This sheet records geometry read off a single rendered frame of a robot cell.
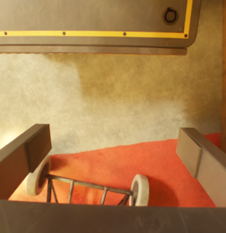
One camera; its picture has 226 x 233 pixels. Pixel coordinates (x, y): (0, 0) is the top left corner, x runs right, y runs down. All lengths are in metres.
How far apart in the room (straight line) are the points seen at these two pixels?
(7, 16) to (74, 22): 0.18
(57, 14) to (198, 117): 0.75
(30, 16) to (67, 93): 0.41
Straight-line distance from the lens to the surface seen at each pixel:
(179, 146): 0.17
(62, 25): 0.51
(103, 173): 0.99
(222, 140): 1.00
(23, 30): 0.55
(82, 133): 0.89
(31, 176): 0.86
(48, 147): 0.17
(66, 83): 0.84
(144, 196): 0.86
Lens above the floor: 0.80
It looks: 73 degrees down
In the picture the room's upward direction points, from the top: 175 degrees counter-clockwise
